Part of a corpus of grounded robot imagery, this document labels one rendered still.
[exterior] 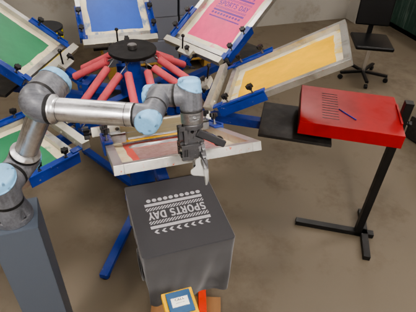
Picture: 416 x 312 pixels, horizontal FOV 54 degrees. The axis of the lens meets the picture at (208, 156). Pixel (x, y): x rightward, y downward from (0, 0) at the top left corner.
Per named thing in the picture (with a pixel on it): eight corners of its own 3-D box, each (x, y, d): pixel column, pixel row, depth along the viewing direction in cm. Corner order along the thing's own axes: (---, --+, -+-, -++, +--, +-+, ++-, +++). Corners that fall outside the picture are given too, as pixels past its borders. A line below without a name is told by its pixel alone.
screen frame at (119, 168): (262, 150, 164) (260, 140, 163) (114, 176, 148) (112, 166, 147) (205, 127, 238) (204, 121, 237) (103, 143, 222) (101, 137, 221)
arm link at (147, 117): (-3, 99, 122) (156, 110, 116) (17, 82, 131) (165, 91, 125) (10, 131, 130) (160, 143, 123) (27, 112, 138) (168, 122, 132)
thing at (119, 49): (173, 207, 337) (169, 54, 252) (124, 216, 326) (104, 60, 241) (161, 176, 366) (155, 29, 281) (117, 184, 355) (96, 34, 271)
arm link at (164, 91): (135, 96, 127) (169, 96, 125) (145, 79, 136) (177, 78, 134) (140, 117, 132) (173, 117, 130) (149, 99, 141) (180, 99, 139)
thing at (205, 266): (229, 289, 220) (236, 237, 193) (147, 311, 208) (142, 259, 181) (228, 284, 222) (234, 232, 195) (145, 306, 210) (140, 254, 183)
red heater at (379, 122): (389, 110, 278) (395, 95, 270) (400, 151, 242) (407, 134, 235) (299, 98, 286) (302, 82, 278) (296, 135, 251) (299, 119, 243)
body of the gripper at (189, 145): (177, 155, 143) (174, 122, 138) (201, 151, 145) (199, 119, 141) (183, 163, 136) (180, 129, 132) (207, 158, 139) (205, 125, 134)
